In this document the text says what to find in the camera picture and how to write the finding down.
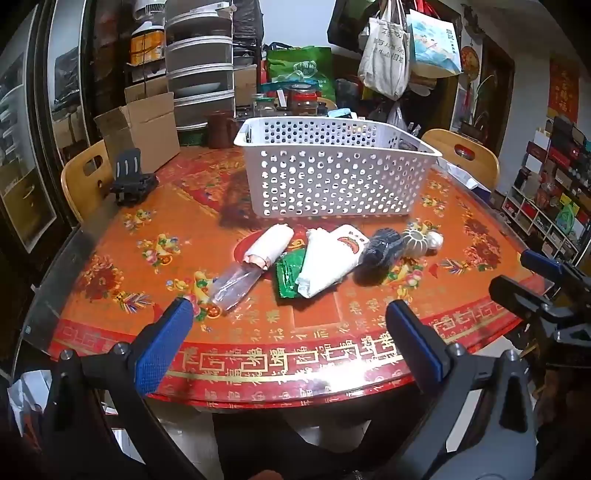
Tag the orange labelled jar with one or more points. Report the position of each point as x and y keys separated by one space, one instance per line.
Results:
x=147 y=46

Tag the clear plastic bag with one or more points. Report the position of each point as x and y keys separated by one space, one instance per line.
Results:
x=235 y=286

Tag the white perforated plastic basket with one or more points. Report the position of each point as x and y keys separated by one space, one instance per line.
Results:
x=332 y=180

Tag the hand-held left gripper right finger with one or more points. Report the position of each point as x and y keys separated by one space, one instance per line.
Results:
x=415 y=344

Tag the wooden chair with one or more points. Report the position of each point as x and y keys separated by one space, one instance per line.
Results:
x=85 y=184
x=480 y=161

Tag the brown cup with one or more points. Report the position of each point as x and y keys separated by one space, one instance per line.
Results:
x=222 y=131

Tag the round red wall ornament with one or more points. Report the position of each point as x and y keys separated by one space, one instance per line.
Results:
x=470 y=61

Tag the white papers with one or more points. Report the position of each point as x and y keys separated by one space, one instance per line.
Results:
x=461 y=174

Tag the red wall poster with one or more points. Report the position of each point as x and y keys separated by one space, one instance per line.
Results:
x=563 y=90

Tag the small white soft ball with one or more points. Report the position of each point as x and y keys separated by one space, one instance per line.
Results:
x=435 y=240

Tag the white towel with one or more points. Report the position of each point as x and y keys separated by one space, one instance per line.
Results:
x=270 y=242

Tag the white packet with cartoon print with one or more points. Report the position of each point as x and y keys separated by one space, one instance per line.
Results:
x=323 y=258

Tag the green foil packet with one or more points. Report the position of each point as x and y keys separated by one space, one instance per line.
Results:
x=288 y=277

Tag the small glass jar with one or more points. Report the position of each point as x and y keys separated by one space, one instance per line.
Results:
x=264 y=107

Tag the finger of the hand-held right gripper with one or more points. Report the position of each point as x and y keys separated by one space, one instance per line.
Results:
x=540 y=262
x=521 y=295

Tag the red lid glass jar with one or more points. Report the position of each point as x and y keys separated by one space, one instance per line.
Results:
x=304 y=101

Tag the white canvas tote bag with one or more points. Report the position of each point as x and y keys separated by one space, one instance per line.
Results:
x=383 y=60

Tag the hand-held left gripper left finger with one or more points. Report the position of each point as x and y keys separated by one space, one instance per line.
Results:
x=161 y=346

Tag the black folding phone stand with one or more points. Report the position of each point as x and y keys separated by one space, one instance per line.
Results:
x=131 y=180

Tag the blue and white printed bag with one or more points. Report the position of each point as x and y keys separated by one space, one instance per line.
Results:
x=434 y=46

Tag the small cardboard box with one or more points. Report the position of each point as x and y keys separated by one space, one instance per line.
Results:
x=145 y=90

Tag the green shopping bag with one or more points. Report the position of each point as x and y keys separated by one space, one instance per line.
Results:
x=300 y=64

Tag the open cardboard box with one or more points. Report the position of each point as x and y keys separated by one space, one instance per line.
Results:
x=147 y=134

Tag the shelf with boxes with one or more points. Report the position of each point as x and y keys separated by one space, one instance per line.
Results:
x=554 y=184

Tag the grey plastic drawer unit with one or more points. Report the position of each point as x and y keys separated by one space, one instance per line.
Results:
x=201 y=60

